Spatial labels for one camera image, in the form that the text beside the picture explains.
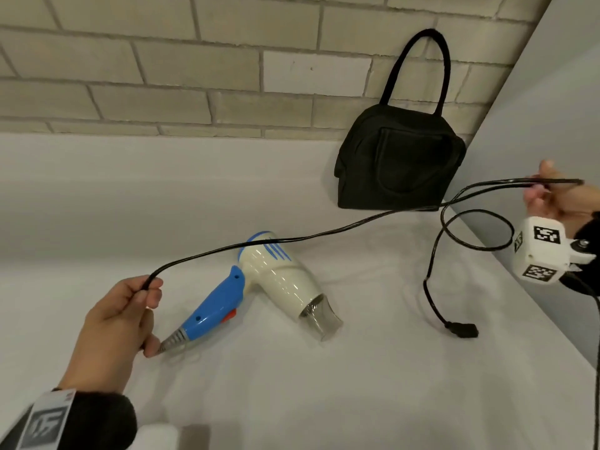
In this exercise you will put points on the person's right thumb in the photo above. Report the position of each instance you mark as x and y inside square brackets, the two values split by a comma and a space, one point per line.
[548, 169]

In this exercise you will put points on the person's left forearm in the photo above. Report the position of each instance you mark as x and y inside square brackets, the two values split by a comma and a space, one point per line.
[98, 424]

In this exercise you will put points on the person's left hand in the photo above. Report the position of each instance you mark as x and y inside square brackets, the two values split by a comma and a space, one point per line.
[110, 332]

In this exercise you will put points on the person's left thumb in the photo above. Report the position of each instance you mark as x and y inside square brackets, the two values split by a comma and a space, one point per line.
[140, 283]

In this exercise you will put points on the white marker cube wrist tracker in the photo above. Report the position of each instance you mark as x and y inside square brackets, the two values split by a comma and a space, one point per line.
[539, 253]

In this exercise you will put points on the white and blue hair dryer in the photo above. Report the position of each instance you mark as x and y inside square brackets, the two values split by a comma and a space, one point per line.
[276, 271]

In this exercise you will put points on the person's right hand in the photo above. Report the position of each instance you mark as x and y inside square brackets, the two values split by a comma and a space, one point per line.
[567, 201]

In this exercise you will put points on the grey marker wrist tracker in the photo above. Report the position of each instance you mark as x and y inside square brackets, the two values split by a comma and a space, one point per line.
[44, 424]

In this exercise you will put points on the black handbag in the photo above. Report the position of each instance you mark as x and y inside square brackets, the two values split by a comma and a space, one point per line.
[398, 159]

